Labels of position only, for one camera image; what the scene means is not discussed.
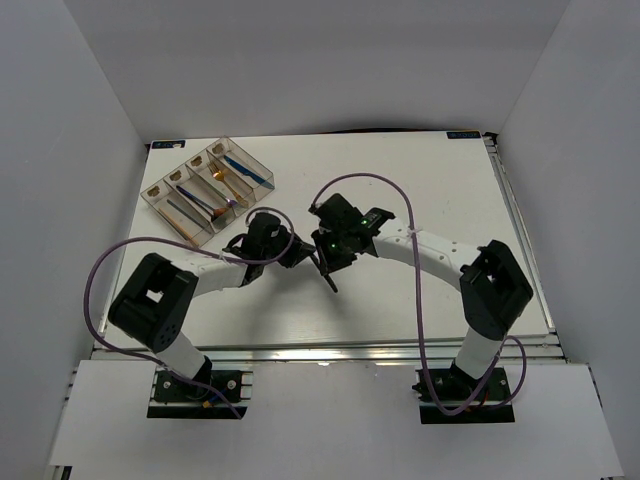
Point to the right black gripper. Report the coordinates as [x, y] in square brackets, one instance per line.
[319, 238]

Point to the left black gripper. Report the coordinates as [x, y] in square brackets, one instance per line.
[297, 250]

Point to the black knife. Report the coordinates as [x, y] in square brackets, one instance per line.
[327, 277]

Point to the iridescent green fork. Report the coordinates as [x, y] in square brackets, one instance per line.
[228, 203]

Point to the yellow chopstick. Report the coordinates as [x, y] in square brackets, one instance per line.
[178, 228]

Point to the blue knife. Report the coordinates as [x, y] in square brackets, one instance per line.
[247, 172]

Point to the gold fork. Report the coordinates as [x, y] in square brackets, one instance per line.
[219, 176]

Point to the iridescent purple spoon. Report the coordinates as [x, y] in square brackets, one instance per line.
[194, 198]

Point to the black spoon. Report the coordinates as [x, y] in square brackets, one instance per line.
[213, 213]

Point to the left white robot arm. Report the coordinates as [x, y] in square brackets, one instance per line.
[152, 306]

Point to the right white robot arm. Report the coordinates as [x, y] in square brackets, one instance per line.
[494, 289]

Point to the clear plastic compartment organizer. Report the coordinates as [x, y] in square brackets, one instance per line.
[194, 175]

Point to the blue label sticker left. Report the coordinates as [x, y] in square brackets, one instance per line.
[168, 144]

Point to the blue label sticker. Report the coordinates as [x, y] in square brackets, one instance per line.
[463, 135]
[168, 144]

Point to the blue label sticker right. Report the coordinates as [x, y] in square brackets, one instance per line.
[463, 135]

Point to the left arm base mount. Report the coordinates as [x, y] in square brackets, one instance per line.
[227, 398]

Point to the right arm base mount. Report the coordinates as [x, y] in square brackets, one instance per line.
[490, 405]

